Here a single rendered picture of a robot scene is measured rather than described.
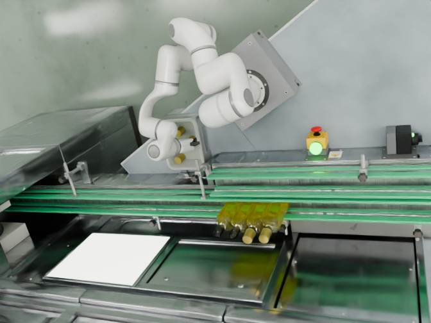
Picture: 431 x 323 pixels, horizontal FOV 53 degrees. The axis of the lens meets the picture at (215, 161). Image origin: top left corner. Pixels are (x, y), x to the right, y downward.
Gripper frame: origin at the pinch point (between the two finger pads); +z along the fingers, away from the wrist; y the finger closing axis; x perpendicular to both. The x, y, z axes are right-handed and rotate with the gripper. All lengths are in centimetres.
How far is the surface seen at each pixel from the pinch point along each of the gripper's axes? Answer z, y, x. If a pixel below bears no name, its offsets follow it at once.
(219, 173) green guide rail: -8.9, 15.7, -12.0
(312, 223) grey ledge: 1, 48, -35
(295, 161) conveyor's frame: -4.8, 45.1, -9.4
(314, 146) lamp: -4, 52, -4
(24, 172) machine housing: -18, -75, -7
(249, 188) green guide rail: -5.7, 26.3, -18.7
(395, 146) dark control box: -2, 79, -6
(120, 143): 57, -75, -3
